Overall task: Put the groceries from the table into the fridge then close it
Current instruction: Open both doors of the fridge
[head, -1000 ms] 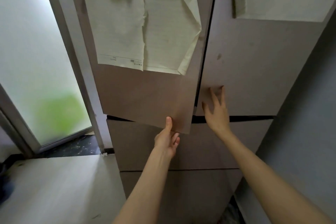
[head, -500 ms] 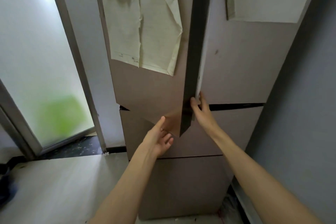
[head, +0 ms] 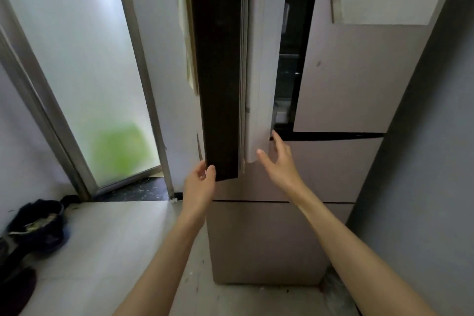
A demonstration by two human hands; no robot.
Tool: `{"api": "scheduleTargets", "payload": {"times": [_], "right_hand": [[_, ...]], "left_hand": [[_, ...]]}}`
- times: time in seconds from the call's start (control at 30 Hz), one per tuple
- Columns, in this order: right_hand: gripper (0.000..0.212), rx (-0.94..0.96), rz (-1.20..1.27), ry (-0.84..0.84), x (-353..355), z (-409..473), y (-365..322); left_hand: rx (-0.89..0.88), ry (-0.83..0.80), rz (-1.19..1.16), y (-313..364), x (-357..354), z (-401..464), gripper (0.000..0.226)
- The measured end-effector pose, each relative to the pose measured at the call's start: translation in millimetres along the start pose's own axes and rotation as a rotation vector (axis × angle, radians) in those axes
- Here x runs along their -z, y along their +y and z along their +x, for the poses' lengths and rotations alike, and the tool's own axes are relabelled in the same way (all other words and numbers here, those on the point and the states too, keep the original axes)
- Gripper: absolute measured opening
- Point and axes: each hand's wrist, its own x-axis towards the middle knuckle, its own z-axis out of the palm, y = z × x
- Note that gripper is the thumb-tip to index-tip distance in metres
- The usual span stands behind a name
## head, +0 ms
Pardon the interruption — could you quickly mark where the person's right forearm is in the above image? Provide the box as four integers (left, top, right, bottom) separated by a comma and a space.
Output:
294, 184, 439, 316

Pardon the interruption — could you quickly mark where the person's left forearm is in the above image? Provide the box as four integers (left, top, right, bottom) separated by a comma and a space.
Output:
113, 215, 206, 316

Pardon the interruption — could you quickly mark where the silver pink refrigerator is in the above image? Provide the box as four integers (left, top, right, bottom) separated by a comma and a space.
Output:
174, 0, 467, 287

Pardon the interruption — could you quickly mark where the person's right hand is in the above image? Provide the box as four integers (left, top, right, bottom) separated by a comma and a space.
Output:
256, 130, 311, 201

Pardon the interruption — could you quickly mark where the frosted glass door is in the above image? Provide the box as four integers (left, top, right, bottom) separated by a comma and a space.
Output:
0, 0, 175, 201

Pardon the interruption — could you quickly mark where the person's left hand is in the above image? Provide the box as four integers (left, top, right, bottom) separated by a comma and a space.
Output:
181, 160, 217, 222

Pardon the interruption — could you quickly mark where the black trash bag bin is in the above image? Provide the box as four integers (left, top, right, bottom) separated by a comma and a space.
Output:
5, 199, 71, 253

